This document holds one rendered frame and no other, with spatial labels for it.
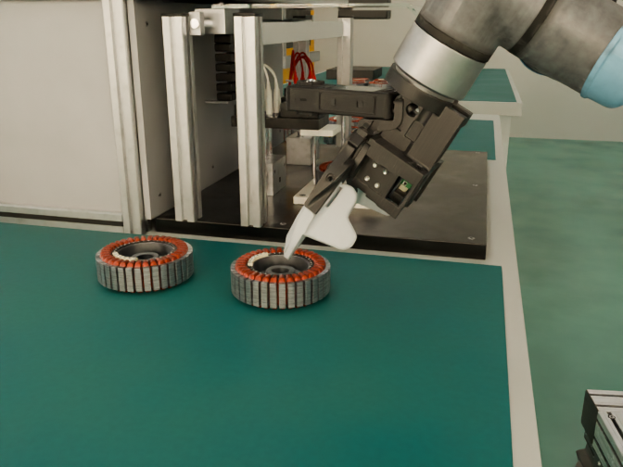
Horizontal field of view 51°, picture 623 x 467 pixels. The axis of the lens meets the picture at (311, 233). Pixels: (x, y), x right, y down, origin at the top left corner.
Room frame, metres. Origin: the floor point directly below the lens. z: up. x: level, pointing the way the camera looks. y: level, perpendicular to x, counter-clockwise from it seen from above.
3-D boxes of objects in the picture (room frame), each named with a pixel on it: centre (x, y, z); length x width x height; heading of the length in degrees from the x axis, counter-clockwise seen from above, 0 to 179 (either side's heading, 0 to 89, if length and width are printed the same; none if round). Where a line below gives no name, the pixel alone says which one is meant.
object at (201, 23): (1.19, 0.08, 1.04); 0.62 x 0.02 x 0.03; 165
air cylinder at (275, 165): (1.07, 0.08, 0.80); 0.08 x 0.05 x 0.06; 165
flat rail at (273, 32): (1.18, 0.00, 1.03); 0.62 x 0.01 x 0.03; 165
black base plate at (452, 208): (1.15, -0.08, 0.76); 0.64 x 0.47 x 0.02; 165
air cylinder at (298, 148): (1.30, 0.02, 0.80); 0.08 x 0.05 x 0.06; 165
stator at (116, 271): (0.72, 0.20, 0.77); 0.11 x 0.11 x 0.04
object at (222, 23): (0.97, 0.13, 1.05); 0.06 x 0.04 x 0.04; 165
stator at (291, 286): (0.68, 0.03, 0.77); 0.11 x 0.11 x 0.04
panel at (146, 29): (1.21, 0.15, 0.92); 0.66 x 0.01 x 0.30; 165
